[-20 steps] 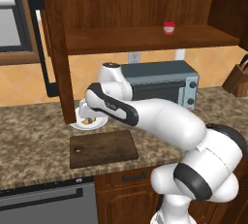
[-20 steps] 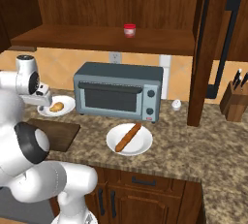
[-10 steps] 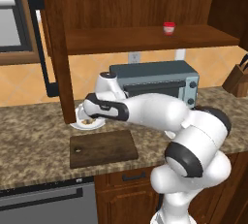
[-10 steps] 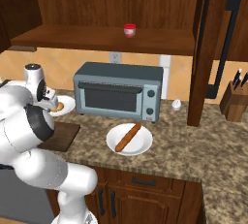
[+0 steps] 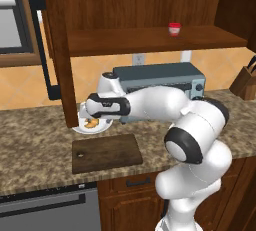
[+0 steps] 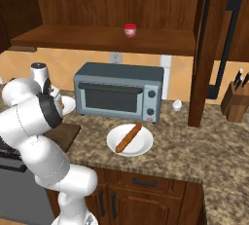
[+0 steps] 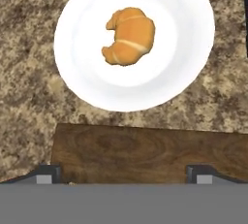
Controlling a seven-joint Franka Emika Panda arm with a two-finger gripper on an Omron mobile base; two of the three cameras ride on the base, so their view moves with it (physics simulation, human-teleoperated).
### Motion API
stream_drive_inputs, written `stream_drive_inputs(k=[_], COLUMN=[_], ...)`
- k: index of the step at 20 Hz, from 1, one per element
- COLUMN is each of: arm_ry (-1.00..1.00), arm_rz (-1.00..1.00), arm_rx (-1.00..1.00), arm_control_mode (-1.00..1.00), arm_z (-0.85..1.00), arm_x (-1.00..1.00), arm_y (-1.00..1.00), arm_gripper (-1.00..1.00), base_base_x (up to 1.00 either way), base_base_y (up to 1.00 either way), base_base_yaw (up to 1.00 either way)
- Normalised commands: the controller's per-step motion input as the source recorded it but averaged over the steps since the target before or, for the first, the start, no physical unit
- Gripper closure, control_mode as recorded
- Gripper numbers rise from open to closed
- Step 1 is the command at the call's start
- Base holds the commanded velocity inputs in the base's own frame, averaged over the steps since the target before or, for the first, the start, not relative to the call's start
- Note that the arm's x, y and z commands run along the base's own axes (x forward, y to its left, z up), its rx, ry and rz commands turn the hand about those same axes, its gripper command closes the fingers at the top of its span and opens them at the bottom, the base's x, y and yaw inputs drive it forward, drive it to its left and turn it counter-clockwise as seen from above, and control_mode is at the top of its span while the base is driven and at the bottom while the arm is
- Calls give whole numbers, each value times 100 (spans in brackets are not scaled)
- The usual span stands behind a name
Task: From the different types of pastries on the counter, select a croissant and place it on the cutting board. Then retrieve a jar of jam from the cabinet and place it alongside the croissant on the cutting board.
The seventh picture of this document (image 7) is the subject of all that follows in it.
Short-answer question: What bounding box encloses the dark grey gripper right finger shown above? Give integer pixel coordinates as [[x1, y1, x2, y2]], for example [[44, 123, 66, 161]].
[[186, 164, 247, 185]]

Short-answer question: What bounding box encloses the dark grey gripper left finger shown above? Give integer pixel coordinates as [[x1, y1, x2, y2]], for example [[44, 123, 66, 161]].
[[2, 164, 62, 185]]

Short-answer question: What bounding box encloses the dark wooden cutting board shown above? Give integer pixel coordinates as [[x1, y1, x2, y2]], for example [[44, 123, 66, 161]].
[[50, 123, 248, 185]]

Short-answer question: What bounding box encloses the golden croissant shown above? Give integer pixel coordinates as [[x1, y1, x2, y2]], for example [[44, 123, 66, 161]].
[[101, 7, 156, 67]]

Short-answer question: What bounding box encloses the white round plate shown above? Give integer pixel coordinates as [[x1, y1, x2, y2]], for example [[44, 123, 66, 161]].
[[53, 0, 216, 112]]

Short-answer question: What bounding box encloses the black appliance edge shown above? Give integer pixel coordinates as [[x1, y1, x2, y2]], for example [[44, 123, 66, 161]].
[[243, 0, 248, 58]]

